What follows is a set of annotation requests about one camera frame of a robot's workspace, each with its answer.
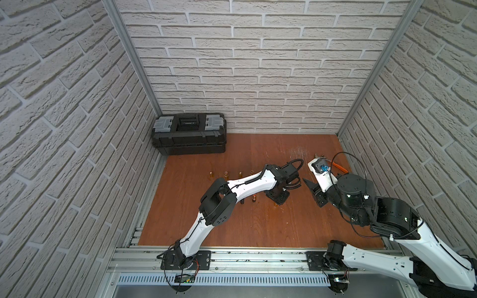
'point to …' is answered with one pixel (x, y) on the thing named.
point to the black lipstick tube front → (242, 201)
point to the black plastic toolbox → (189, 133)
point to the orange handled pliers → (322, 156)
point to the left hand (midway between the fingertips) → (282, 199)
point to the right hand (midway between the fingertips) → (312, 175)
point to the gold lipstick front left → (254, 198)
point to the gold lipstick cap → (211, 174)
